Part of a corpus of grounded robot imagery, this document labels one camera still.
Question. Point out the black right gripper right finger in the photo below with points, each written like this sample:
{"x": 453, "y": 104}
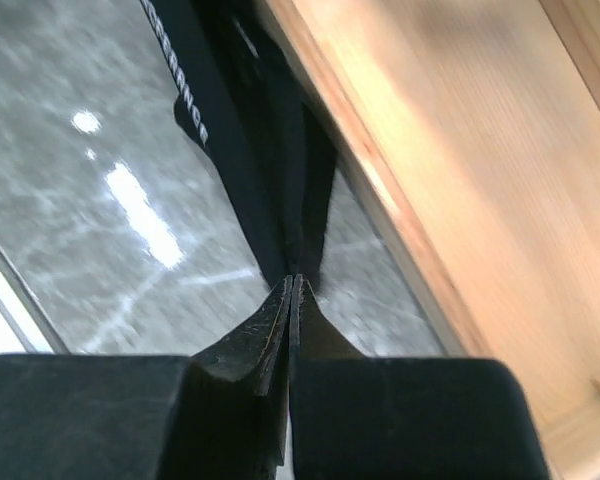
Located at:
{"x": 359, "y": 417}

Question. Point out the black underwear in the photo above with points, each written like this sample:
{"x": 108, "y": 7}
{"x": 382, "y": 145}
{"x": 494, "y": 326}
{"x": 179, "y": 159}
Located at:
{"x": 240, "y": 103}

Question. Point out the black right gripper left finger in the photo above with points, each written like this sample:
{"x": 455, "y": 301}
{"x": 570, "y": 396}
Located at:
{"x": 218, "y": 414}

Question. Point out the wooden clothes rack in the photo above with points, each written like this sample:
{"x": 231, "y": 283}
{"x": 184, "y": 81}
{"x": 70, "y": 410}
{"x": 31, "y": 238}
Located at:
{"x": 473, "y": 140}

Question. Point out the aluminium rail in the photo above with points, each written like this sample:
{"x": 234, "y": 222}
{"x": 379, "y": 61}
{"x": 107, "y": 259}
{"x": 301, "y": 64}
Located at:
{"x": 24, "y": 326}

